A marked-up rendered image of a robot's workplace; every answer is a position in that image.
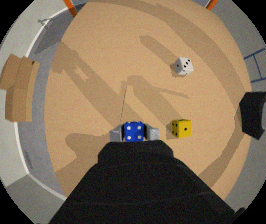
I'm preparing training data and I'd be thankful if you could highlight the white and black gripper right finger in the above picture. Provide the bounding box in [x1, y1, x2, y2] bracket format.
[143, 123, 159, 141]

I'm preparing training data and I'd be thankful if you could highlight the white die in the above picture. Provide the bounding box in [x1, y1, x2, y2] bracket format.
[174, 57, 194, 75]

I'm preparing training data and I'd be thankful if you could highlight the yellow die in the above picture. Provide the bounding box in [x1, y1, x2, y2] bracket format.
[172, 119, 192, 138]

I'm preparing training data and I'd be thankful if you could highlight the blue die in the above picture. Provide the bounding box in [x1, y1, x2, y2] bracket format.
[124, 121, 144, 142]

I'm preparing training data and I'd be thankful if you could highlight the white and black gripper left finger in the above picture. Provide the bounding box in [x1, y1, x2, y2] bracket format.
[109, 124, 125, 142]

